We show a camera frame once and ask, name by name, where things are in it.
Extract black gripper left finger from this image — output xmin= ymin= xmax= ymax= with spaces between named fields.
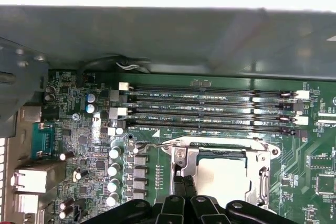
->
xmin=86 ymin=175 xmax=186 ymax=224

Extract thin black cable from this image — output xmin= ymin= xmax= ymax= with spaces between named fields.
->
xmin=76 ymin=54 xmax=152 ymax=87

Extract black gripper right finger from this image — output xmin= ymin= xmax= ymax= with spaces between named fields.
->
xmin=183 ymin=175 xmax=300 ymax=224

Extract black PC case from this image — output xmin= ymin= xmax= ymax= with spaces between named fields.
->
xmin=0 ymin=3 xmax=336 ymax=224

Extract metal CPU socket cover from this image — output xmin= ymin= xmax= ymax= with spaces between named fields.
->
xmin=172 ymin=145 xmax=271 ymax=206

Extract blue port connector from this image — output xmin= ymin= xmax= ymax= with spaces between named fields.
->
xmin=31 ymin=122 xmax=58 ymax=161

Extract CPU socket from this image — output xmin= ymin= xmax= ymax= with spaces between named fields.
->
xmin=161 ymin=137 xmax=281 ymax=209

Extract silver port housing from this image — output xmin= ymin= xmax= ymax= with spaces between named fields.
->
xmin=13 ymin=194 xmax=47 ymax=224
xmin=18 ymin=106 xmax=43 ymax=124
xmin=10 ymin=161 xmax=68 ymax=195

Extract green motherboard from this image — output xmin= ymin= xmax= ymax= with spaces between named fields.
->
xmin=41 ymin=69 xmax=336 ymax=224

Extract metal CPU locking lever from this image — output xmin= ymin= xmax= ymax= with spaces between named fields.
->
xmin=135 ymin=142 xmax=184 ymax=154

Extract black RAM slot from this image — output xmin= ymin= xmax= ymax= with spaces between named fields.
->
xmin=109 ymin=106 xmax=309 ymax=127
xmin=118 ymin=81 xmax=310 ymax=99
xmin=117 ymin=119 xmax=307 ymax=138
xmin=110 ymin=90 xmax=305 ymax=112

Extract silver CPU chip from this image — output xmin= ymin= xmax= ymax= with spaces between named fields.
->
xmin=195 ymin=153 xmax=251 ymax=205

